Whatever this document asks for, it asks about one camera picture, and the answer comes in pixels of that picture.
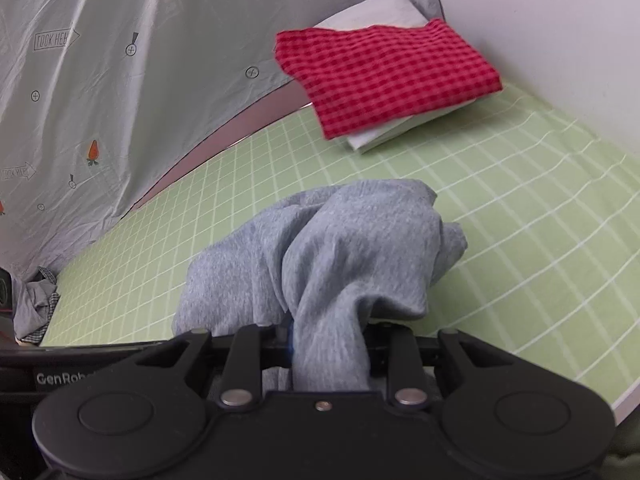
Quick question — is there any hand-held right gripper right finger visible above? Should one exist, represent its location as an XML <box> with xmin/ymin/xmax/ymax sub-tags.
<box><xmin>365</xmin><ymin>322</ymin><xmax>507</xmax><ymax>407</ymax></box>

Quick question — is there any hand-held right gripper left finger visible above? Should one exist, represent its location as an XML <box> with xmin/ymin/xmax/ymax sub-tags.
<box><xmin>135</xmin><ymin>324</ymin><xmax>295</xmax><ymax>407</ymax></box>

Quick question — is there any grey garment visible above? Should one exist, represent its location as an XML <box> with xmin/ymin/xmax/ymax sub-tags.
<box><xmin>171</xmin><ymin>178</ymin><xmax>469</xmax><ymax>393</ymax></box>

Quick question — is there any blue plaid garment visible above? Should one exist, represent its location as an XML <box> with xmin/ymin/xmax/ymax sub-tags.
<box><xmin>14</xmin><ymin>266</ymin><xmax>62</xmax><ymax>346</ymax></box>

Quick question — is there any green grid bed sheet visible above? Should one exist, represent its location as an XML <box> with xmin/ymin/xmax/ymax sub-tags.
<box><xmin>40</xmin><ymin>82</ymin><xmax>640</xmax><ymax>411</ymax></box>

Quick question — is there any pink mattress edge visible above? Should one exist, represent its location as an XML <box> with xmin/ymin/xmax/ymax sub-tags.
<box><xmin>132</xmin><ymin>77</ymin><xmax>313</xmax><ymax>211</ymax></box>

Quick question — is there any red checked folded garment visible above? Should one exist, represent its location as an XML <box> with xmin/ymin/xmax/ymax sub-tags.
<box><xmin>274</xmin><ymin>18</ymin><xmax>502</xmax><ymax>141</ymax></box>

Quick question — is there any grey carrot print cloth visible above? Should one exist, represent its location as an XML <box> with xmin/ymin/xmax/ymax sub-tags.
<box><xmin>0</xmin><ymin>0</ymin><xmax>446</xmax><ymax>281</ymax></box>

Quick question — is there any white folded garment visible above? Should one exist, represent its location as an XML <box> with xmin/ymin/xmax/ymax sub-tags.
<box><xmin>312</xmin><ymin>0</ymin><xmax>496</xmax><ymax>153</ymax></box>

